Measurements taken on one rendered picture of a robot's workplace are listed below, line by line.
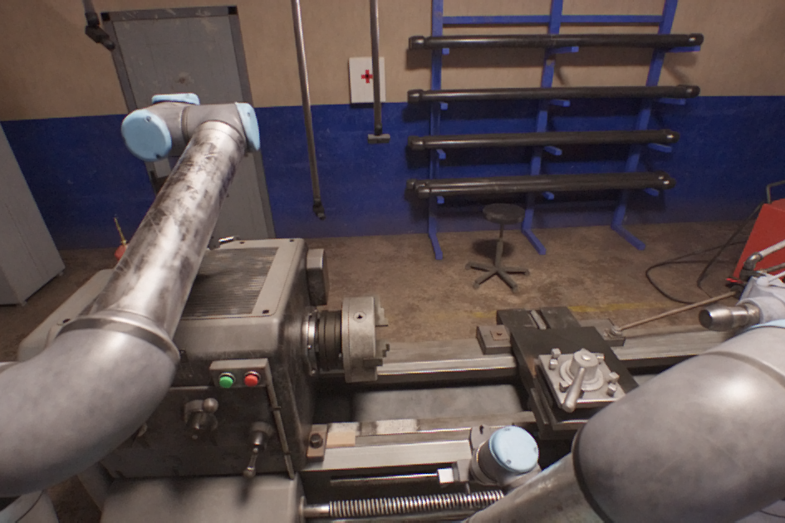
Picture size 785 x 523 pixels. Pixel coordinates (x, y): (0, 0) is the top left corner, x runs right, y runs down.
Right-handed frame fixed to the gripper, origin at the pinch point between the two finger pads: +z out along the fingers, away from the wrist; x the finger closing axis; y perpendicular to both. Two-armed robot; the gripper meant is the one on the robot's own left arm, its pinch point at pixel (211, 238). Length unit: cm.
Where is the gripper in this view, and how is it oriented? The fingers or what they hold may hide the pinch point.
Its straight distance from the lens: 110.6
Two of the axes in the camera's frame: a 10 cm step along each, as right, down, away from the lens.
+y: 7.9, -3.1, 5.2
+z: 0.2, 8.7, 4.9
